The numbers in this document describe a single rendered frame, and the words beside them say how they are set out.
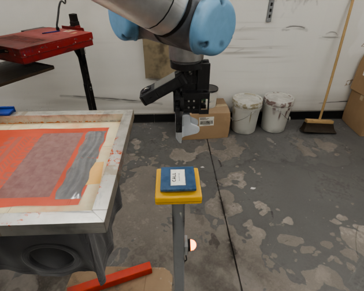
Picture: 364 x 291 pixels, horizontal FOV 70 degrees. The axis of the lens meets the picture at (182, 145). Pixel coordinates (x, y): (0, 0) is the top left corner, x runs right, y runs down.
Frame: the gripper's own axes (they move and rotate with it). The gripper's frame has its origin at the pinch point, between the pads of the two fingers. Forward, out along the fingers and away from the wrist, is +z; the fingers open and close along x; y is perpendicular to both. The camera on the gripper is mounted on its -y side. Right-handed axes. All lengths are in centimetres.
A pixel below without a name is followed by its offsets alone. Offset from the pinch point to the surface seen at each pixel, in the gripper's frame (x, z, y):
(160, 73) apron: 205, 50, -12
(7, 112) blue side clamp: 38, 10, -66
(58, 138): 25, 15, -43
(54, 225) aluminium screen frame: -17.2, 11.8, -28.6
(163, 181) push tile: -1.5, 13.3, -4.1
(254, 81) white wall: 212, 62, 89
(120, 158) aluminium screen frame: 7.1, 11.3, -17.4
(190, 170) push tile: 2.8, 13.3, 3.9
